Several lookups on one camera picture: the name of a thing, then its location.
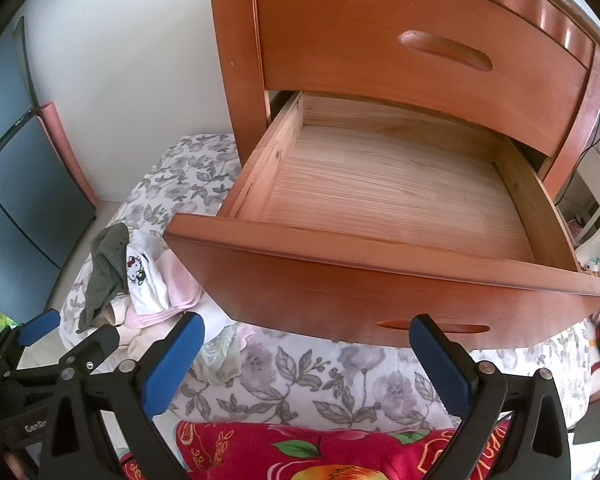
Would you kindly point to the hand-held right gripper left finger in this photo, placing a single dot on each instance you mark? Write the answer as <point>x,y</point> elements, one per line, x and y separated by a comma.
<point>172,360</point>

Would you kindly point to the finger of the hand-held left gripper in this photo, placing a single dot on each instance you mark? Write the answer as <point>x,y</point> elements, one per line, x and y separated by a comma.
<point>37,327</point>
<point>95,347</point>

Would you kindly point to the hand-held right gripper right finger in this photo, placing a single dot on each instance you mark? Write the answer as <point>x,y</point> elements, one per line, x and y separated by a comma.
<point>440,360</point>

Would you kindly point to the cream cloth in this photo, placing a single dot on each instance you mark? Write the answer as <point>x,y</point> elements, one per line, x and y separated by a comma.
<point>140,340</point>

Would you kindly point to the mint green lace garment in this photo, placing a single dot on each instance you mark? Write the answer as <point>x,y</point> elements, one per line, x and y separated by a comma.
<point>220,360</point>

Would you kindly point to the pink garment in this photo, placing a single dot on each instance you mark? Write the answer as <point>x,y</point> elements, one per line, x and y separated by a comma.
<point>180,285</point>

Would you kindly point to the olive grey garment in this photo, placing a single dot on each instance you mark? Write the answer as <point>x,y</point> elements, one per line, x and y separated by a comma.
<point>102,270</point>

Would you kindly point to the white cartoon-print underwear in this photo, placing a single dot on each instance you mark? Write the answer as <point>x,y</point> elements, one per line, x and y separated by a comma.
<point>145,280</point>

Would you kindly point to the grey floral white blanket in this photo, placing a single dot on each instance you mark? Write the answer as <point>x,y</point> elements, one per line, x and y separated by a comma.
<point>330,385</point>

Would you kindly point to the dark blue cabinet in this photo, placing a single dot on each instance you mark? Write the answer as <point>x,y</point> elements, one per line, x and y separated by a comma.
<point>25,200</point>

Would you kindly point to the red floral blanket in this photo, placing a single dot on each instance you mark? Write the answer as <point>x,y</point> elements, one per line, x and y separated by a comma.
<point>280,450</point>

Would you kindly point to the wooden nightstand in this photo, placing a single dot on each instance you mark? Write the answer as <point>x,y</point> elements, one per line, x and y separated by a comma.
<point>240,60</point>

